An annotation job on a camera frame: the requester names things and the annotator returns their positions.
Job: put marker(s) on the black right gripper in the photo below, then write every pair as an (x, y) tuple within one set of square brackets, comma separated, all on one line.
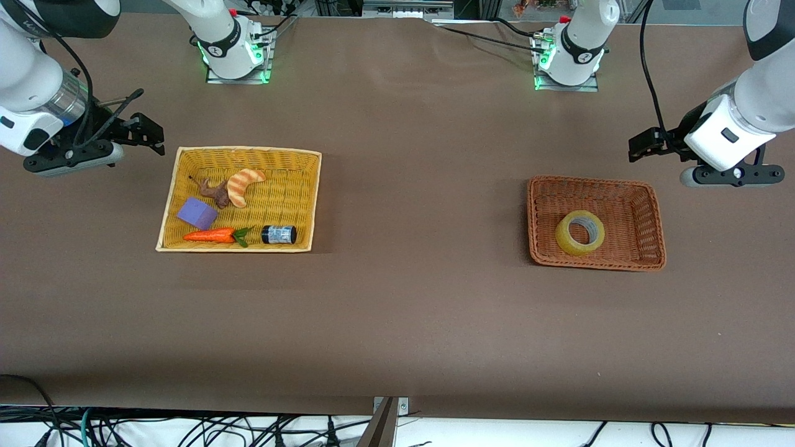
[(104, 127)]

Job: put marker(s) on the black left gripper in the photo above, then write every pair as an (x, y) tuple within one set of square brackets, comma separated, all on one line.
[(671, 141)]

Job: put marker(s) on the clear yellowish tape roll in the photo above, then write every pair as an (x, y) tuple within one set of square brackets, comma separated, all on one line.
[(564, 239)]

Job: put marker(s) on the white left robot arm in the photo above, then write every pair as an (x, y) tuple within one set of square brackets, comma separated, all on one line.
[(770, 93)]

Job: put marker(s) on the brown wicker basket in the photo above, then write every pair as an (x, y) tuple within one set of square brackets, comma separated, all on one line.
[(633, 211)]

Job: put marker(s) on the purple foam block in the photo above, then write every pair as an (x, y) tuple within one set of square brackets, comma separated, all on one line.
[(195, 212)]

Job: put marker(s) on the brown toy animal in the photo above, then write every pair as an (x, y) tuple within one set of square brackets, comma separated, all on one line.
[(218, 195)]

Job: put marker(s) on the toy croissant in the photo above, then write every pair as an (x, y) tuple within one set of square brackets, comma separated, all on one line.
[(239, 186)]

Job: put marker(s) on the orange toy carrot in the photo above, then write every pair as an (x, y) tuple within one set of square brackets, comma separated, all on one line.
[(211, 235)]

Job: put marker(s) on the yellow wicker basket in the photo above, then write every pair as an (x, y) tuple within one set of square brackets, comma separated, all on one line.
[(292, 167)]

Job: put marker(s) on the small dark jar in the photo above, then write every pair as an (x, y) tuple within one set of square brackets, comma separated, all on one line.
[(278, 234)]

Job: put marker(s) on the colourful background items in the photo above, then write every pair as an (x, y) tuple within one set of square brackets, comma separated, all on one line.
[(534, 6)]

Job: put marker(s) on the brown table cover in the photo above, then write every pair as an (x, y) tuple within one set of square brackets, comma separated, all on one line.
[(422, 310)]

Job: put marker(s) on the dark metal bar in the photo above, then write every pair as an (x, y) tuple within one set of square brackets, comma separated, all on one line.
[(380, 428)]

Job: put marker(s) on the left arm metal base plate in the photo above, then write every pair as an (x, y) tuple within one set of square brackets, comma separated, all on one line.
[(559, 89)]

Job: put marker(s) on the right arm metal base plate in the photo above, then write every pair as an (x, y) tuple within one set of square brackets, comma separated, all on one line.
[(239, 81)]

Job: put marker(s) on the grey metal frame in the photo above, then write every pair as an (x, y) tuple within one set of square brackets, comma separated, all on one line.
[(407, 9)]

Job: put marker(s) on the grey metal table bracket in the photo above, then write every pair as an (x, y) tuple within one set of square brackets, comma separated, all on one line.
[(404, 406)]

